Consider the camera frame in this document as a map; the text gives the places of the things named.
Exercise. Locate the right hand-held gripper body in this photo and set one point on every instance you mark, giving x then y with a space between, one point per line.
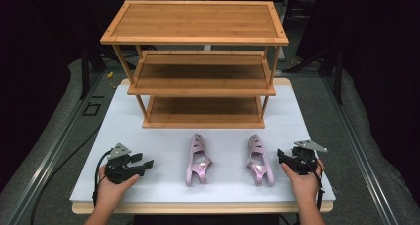
305 160

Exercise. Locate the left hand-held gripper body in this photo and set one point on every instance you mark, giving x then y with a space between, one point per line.
119 167

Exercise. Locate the pink sandal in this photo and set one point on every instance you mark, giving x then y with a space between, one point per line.
259 168
199 167

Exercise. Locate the three-tier bamboo shelf rack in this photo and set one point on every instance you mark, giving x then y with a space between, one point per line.
194 23

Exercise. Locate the person's left hand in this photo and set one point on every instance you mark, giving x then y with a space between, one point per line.
110 193

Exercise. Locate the person's right hand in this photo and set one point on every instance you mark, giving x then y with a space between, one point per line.
307 188

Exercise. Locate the white table sheet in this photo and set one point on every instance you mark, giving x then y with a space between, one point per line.
165 145

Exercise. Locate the small yellow floor scrap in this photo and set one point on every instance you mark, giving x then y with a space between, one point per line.
109 75

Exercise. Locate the black stand leg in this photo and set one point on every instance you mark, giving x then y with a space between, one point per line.
85 76

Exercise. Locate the aluminium floor rail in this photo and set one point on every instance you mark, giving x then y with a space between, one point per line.
360 152
49 155

